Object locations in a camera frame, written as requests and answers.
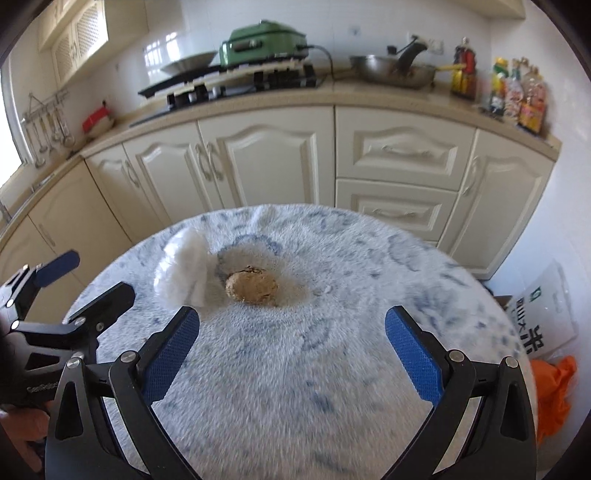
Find amber oil bottle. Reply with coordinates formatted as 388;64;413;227
519;65;548;134

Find dark soy sauce bottle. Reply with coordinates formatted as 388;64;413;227
450;37;478;100

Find cream base cabinets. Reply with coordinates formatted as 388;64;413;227
0;104;557;324

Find clear bottle red label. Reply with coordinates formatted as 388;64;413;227
505;60;525;118

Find metal utensil rail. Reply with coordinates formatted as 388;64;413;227
21;90;70;121

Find green electric cooker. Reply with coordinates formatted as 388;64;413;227
219;19;309;68

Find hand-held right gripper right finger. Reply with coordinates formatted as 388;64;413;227
385;305;541;480

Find orange plastic bag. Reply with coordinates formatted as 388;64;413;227
529;355;579;446

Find person's left hand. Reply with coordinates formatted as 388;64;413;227
0;407;51;472

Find red plastic container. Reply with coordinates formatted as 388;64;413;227
82;107;112;134

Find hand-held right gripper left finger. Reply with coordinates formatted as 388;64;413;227
44;305;201;480

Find steel wok yellow handle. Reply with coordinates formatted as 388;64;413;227
348;54;465;90

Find white printed rice sack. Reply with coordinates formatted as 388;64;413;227
503;261;581;361

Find hanging metal ladle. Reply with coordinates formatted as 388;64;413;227
28;115;47;167

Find white double wall socket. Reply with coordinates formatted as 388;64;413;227
409;33;444;51

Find grey metal wok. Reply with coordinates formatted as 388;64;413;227
159;51;219;77

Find cream lattice door cabinet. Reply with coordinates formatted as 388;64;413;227
39;0;109;86

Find yellow cap green bottle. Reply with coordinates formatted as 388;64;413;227
489;58;509;116

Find black ladle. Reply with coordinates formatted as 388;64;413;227
394;41;428;77

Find hanging metal skimmer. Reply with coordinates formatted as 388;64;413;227
58;108;75;148

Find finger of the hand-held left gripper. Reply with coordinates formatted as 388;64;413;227
0;249;81;320
11;282;136;345

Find black glass gas stove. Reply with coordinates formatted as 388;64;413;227
129;65;328;127

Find round marble table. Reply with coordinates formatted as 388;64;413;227
62;203;541;480

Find window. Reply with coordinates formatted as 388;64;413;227
0;60;24;185

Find brown lump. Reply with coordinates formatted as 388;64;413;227
225;265;280;306

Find black power cable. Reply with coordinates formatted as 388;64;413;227
305;44;335;79

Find beige kitchen countertop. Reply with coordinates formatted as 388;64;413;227
0;65;563;222

